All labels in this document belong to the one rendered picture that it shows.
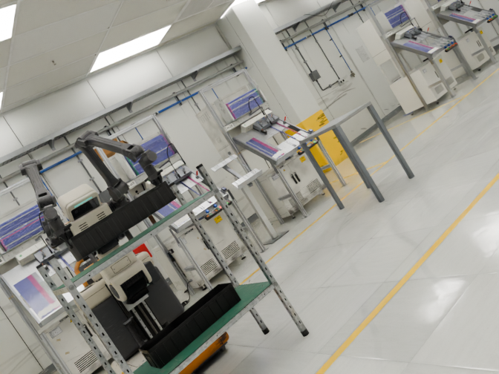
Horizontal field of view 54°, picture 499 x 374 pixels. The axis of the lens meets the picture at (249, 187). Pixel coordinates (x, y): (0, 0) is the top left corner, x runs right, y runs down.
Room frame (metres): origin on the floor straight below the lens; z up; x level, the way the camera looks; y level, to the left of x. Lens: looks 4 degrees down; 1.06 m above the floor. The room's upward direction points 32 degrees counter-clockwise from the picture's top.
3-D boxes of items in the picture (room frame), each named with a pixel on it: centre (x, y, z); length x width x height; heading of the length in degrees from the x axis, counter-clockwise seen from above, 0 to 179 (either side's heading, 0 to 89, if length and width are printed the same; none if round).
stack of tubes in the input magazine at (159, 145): (5.40, 0.75, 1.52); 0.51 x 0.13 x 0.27; 122
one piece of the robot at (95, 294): (3.30, 1.10, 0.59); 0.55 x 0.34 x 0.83; 121
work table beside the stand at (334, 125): (4.64, -0.99, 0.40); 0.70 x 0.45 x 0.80; 22
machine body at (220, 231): (5.48, 0.86, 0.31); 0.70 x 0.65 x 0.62; 122
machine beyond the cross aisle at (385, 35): (8.14, -3.37, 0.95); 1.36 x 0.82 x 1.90; 32
